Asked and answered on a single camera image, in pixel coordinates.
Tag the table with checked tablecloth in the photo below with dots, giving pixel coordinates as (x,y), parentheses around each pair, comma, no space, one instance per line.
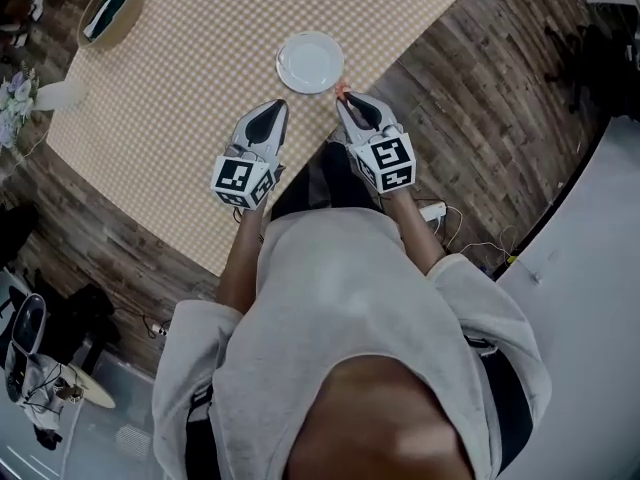
(190,118)

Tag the white vase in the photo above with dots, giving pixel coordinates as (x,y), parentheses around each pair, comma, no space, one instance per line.
(62,95)

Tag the person's right forearm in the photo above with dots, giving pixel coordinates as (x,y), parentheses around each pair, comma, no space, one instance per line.
(412,233)

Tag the white curved desk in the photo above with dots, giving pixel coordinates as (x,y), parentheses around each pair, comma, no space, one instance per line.
(590,293)

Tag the white power strip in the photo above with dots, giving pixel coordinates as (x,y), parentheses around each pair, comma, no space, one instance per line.
(160,328)
(432,211)

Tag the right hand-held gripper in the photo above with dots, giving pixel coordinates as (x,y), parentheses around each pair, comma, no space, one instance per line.
(390,163)

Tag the round light wooden table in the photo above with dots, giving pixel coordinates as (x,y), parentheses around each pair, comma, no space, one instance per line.
(95,390)

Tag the small orange-pink food piece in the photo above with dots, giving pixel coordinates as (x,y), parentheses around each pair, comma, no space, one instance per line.
(342,89)

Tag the person's face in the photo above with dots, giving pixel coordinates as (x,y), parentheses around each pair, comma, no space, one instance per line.
(375,418)

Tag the black bag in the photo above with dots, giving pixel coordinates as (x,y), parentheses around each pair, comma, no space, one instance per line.
(85,318)

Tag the person's grey shirt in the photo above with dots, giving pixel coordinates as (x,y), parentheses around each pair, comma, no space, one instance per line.
(325,293)

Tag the white plate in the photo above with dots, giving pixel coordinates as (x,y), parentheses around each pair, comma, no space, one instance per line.
(310,60)

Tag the round wooden basket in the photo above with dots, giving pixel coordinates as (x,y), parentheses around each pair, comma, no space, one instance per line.
(120,30)

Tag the black office chair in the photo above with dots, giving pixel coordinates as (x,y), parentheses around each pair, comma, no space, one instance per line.
(575,53)

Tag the grey jacket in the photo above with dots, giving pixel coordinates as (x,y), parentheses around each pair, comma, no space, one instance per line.
(35,383)

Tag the person's black trousers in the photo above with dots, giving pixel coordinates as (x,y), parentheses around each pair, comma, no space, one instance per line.
(310,183)

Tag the grey bowl-shaped seat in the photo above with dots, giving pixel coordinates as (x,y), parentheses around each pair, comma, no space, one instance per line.
(27,325)

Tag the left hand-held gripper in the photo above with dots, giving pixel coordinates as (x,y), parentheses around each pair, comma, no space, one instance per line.
(235,178)

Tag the green and white packet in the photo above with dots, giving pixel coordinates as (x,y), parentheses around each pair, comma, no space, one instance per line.
(112,3)

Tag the pale flower bouquet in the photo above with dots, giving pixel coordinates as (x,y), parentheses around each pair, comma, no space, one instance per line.
(17,103)

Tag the person's left forearm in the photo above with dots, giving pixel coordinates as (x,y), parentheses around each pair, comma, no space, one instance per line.
(240,268)

